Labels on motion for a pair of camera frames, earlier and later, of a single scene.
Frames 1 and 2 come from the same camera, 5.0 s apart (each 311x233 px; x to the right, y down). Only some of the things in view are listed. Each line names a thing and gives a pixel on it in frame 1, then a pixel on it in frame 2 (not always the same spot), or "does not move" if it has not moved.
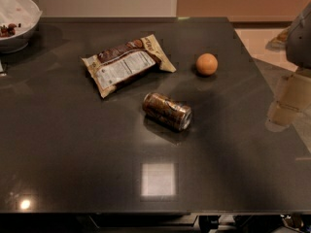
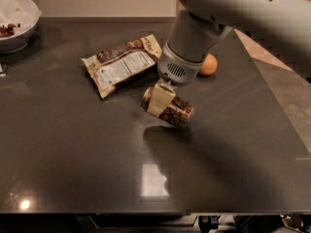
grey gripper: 299,44 -> 177,67
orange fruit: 207,63 does not move
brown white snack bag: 118,64 does not move
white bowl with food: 18,16 does not move
